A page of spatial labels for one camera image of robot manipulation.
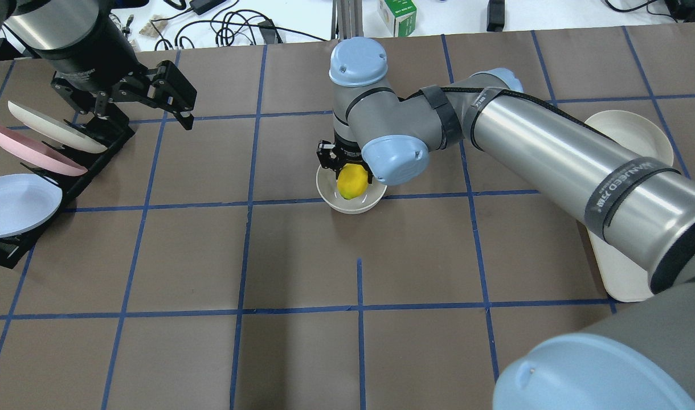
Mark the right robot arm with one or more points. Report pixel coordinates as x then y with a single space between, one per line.
644 208

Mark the cream plate in rack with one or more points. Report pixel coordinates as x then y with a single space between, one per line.
55 129

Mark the white bowl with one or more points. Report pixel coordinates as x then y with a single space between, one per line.
327 189

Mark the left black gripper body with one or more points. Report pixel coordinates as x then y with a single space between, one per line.
81 57

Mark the black laptop charger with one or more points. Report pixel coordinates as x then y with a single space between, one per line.
200 7

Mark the green white box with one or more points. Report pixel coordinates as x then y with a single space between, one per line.
400 17

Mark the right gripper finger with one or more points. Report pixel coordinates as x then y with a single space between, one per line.
328 158

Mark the blue plate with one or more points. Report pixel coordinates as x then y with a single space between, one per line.
26 202

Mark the black power adapter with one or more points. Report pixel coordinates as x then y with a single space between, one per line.
496 15

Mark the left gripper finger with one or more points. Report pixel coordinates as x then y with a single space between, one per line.
173 92

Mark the white rectangular tray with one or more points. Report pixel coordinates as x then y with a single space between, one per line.
622 278

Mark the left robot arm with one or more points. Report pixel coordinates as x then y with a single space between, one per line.
62 29

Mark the aluminium frame post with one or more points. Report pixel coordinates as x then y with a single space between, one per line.
347 19

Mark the cream round plate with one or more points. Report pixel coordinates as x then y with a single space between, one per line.
634 132

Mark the yellow lemon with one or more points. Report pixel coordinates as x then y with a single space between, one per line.
353 181

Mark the black dish rack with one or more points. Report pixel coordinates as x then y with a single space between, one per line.
114 133

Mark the pink plate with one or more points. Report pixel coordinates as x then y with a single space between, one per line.
38 154

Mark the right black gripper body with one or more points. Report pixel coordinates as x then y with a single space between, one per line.
328 158

